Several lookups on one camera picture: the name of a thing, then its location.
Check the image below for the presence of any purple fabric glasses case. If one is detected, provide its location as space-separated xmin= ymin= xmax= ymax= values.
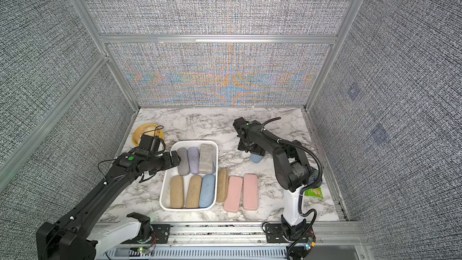
xmin=187 ymin=147 xmax=200 ymax=175

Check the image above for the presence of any tan glasses case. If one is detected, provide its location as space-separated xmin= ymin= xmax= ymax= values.
xmin=185 ymin=175 xmax=202 ymax=209
xmin=217 ymin=167 xmax=229 ymax=203
xmin=170 ymin=175 xmax=184 ymax=209

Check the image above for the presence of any grey rectangular glasses case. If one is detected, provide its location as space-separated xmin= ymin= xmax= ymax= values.
xmin=199 ymin=144 xmax=215 ymax=175

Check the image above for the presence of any pink glasses case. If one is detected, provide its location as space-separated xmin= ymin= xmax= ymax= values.
xmin=224 ymin=176 xmax=243 ymax=213
xmin=243 ymin=174 xmax=259 ymax=211

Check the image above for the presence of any tan glasses case front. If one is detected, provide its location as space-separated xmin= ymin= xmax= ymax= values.
xmin=217 ymin=167 xmax=229 ymax=203

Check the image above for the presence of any grey fabric glasses case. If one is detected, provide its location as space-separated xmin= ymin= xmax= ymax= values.
xmin=177 ymin=148 xmax=190 ymax=176

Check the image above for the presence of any tan glasses case back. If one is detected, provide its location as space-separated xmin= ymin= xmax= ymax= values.
xmin=185 ymin=175 xmax=202 ymax=209

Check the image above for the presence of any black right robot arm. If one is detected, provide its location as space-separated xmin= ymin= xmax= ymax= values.
xmin=233 ymin=117 xmax=323 ymax=241

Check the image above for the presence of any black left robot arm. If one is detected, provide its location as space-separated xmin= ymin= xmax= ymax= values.
xmin=36 ymin=135 xmax=181 ymax=260

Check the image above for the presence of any white plastic storage tray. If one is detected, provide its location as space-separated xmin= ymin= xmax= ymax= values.
xmin=160 ymin=140 xmax=218 ymax=212

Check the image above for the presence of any yellow bamboo steamer basket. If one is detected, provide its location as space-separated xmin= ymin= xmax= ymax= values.
xmin=132 ymin=123 xmax=164 ymax=146

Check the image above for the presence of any green packet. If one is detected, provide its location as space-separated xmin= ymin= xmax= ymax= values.
xmin=304 ymin=187 xmax=324 ymax=199

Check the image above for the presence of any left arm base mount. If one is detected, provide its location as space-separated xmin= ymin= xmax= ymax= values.
xmin=123 ymin=224 xmax=171 ymax=245

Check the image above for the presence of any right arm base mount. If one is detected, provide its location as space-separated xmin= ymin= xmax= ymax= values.
xmin=265 ymin=222 xmax=317 ymax=244

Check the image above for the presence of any aluminium front rail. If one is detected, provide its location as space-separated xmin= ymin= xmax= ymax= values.
xmin=96 ymin=221 xmax=374 ymax=260

